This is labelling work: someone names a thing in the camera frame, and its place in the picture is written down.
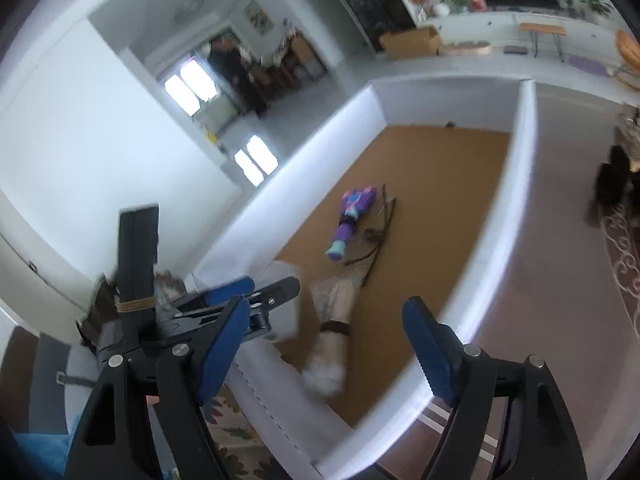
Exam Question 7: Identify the cardboard box on floor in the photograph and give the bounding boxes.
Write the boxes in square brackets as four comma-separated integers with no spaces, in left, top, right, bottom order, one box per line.
[378,26,442,61]

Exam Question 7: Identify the white tv cabinet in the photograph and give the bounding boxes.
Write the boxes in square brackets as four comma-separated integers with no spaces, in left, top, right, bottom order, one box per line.
[418,12,618,58]

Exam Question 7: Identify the clear plastic storage box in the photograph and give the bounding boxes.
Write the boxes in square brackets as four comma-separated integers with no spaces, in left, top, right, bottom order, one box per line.
[254,260,302,344]

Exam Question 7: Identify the purple butterfly toy wand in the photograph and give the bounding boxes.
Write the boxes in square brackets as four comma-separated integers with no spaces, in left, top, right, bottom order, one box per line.
[326,186,378,261]

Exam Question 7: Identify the orange lounge chair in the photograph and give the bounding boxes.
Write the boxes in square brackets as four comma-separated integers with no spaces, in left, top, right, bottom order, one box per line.
[612,29,640,91]

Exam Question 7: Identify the rimless eyeglasses with cord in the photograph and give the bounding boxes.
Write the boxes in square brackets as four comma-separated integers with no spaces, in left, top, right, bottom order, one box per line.
[344,184,397,287]

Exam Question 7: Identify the person in black clothes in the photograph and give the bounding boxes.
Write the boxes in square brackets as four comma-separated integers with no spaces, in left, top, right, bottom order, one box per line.
[207,37,268,117]

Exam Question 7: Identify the framed wall picture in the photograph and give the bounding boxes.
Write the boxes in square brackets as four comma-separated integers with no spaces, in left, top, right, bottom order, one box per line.
[244,0,274,36]

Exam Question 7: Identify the wooden bench table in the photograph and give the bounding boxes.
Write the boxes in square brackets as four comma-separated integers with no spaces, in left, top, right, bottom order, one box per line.
[518,22,567,63]

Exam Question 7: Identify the white storage bin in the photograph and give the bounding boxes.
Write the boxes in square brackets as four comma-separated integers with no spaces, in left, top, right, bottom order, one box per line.
[192,75,538,479]

